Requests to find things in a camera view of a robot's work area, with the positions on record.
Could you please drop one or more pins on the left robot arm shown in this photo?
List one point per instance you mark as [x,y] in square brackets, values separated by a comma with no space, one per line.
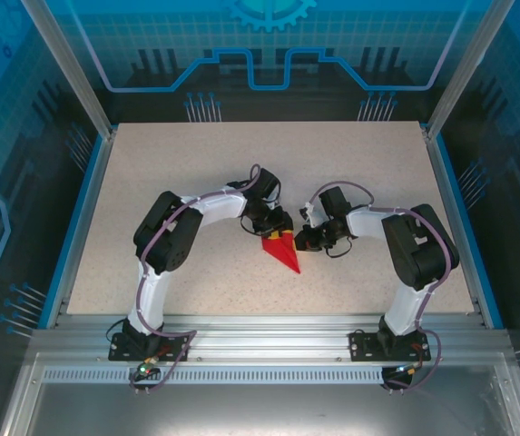
[169,245]

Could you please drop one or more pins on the red square paper sheet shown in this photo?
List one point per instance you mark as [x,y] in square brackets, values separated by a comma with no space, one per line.
[282,252]

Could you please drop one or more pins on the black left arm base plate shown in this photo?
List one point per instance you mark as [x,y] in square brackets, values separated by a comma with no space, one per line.
[121,352]

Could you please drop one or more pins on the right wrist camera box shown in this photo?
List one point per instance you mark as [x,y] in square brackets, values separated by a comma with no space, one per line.
[310,215]

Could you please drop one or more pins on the aluminium cross rail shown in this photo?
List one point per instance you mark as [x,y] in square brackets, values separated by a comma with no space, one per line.
[268,338]

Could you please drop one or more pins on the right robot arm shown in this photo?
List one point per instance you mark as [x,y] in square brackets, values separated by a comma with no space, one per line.
[423,259]

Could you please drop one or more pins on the aluminium frame post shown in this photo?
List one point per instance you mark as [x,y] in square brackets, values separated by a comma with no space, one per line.
[464,72]
[73,77]

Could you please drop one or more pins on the aluminium side rail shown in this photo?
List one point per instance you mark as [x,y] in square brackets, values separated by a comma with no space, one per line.
[449,204]
[90,204]

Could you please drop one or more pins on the metal sheet tray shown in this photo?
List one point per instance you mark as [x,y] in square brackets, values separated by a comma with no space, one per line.
[259,409]

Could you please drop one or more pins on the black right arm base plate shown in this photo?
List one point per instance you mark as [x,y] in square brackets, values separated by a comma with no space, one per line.
[361,349]

